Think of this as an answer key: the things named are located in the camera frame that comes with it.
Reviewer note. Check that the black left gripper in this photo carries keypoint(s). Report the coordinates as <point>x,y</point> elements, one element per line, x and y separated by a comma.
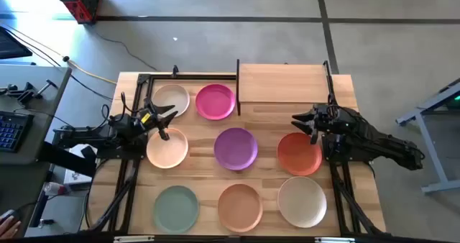
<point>143,120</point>

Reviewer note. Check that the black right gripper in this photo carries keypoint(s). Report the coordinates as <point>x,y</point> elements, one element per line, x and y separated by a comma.
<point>330,120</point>

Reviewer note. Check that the cream beige plate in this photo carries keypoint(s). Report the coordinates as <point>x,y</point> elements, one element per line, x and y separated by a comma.
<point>173,93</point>

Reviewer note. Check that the orange red plate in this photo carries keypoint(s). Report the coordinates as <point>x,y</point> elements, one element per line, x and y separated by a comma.
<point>296,156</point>

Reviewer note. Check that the light peach plate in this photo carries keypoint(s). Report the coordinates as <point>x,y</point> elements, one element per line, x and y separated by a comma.
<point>167,154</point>

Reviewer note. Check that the magenta plate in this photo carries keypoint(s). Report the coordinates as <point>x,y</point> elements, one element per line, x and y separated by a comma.
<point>215,101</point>

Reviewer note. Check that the purple plate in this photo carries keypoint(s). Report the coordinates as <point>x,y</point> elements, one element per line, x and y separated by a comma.
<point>235,149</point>

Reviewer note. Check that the white plate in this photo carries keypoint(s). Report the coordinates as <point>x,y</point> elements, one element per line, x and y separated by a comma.
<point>302,201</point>

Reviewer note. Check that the pale green plate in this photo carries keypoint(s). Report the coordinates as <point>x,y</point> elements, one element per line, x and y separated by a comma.
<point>176,208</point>

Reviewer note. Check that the tan orange plate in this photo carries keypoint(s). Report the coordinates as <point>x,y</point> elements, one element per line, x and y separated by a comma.
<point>239,207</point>

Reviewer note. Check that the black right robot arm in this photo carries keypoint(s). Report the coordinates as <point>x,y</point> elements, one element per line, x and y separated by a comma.
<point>388,142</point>

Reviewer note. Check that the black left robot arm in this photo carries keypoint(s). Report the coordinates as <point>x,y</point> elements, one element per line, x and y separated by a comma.
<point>90,135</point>

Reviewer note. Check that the black table edge clamp knob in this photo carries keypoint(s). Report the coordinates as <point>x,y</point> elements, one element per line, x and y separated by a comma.
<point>175,70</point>

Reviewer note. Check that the black flat bar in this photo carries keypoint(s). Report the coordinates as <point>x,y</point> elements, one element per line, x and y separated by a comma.
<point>68,161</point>

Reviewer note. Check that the white cardboard box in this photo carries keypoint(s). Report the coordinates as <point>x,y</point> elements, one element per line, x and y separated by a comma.
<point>77,177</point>

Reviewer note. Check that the clear plastic bottle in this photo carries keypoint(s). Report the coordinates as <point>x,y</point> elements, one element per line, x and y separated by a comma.
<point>54,189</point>

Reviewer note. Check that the black desk clamp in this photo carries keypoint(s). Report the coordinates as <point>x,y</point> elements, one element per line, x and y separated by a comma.
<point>25,93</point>

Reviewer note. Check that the red and black tool case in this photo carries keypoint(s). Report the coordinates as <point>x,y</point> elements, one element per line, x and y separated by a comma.
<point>81,0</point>

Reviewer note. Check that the black backlit keyboard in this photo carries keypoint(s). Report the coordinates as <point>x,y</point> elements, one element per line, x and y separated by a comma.
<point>12,131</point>

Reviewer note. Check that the grey side desk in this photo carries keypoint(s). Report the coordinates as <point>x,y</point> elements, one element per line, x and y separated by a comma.
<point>14,74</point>

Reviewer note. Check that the dark monitor screen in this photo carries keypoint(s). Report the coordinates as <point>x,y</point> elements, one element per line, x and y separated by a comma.
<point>10,45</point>

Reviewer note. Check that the black computer mouse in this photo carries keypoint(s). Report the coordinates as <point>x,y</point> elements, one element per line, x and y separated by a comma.
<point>9,213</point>

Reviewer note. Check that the person's hand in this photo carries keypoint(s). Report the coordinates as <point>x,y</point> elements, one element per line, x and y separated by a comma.
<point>8,228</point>

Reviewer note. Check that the black aluminium table frame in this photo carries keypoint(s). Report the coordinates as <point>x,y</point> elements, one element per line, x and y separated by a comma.
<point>187,77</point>

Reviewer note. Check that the grey metal workstation frame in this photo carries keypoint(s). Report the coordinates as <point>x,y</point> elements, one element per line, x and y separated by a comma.
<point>429,146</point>

